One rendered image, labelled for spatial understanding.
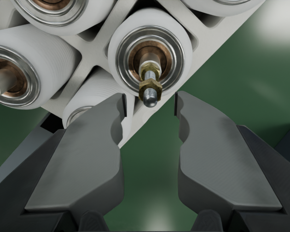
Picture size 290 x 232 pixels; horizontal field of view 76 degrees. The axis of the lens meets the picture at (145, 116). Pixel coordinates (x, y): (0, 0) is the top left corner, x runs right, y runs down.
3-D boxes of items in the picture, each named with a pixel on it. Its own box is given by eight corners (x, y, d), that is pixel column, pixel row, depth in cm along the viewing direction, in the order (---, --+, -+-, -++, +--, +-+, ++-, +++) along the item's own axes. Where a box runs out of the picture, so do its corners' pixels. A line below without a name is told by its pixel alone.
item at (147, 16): (137, 66, 39) (129, 111, 24) (115, 19, 34) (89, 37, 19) (181, 48, 37) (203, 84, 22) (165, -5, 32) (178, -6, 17)
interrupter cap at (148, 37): (133, 101, 23) (132, 104, 23) (103, 43, 20) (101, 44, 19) (192, 79, 22) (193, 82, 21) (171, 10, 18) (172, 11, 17)
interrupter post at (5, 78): (16, 89, 23) (-2, 102, 20) (-4, 78, 22) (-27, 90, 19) (22, 74, 22) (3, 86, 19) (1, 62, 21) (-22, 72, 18)
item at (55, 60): (78, 76, 41) (35, 124, 25) (34, 49, 38) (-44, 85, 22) (99, 38, 36) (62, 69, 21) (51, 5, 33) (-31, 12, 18)
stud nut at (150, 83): (133, 90, 15) (132, 95, 14) (146, 73, 14) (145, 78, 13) (153, 103, 15) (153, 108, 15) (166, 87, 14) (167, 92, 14)
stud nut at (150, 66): (136, 73, 18) (136, 77, 17) (146, 59, 17) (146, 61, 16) (153, 84, 18) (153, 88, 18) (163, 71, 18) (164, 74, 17)
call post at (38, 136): (90, 104, 52) (31, 213, 26) (78, 120, 55) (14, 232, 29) (67, 90, 50) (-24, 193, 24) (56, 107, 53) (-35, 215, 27)
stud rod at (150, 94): (143, 68, 19) (140, 103, 13) (148, 60, 19) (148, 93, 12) (151, 73, 19) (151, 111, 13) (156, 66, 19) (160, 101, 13)
